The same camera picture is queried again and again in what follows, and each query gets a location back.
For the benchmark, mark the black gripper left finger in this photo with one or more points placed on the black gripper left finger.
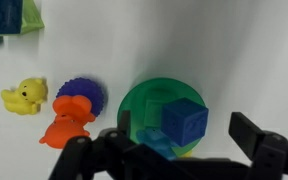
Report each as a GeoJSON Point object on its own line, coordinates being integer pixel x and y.
{"type": "Point", "coordinates": [124, 121]}

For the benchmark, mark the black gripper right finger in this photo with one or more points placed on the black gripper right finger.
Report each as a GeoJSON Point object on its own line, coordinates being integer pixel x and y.
{"type": "Point", "coordinates": [247, 133]}

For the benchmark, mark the small blue number block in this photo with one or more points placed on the small blue number block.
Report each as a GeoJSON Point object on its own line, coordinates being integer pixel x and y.
{"type": "Point", "coordinates": [184, 121]}

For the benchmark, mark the green plastic bowl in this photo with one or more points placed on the green plastic bowl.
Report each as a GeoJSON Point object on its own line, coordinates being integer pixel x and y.
{"type": "Point", "coordinates": [134, 100]}

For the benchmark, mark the small green block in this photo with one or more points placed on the small green block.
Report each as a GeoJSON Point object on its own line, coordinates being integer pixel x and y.
{"type": "Point", "coordinates": [154, 113]}

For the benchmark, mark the lime green wedge block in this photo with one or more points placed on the lime green wedge block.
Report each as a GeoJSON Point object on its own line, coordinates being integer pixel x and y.
{"type": "Point", "coordinates": [32, 18]}

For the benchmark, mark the large dark blue block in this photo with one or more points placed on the large dark blue block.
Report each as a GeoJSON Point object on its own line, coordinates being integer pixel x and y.
{"type": "Point", "coordinates": [2, 15]}

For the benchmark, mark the light blue animal toy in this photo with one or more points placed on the light blue animal toy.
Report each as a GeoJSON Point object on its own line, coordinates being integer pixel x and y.
{"type": "Point", "coordinates": [157, 141]}

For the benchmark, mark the purple spiky ball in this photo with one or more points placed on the purple spiky ball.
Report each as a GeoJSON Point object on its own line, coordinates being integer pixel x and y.
{"type": "Point", "coordinates": [82, 87]}

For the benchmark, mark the orange animal toy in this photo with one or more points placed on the orange animal toy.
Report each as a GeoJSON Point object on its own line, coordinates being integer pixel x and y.
{"type": "Point", "coordinates": [69, 116]}

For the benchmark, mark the small yellow toy figure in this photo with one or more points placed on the small yellow toy figure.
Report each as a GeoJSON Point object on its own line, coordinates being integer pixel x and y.
{"type": "Point", "coordinates": [185, 154]}

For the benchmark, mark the yellow bear toy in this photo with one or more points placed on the yellow bear toy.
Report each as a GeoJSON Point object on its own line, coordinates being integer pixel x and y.
{"type": "Point", "coordinates": [25, 96]}

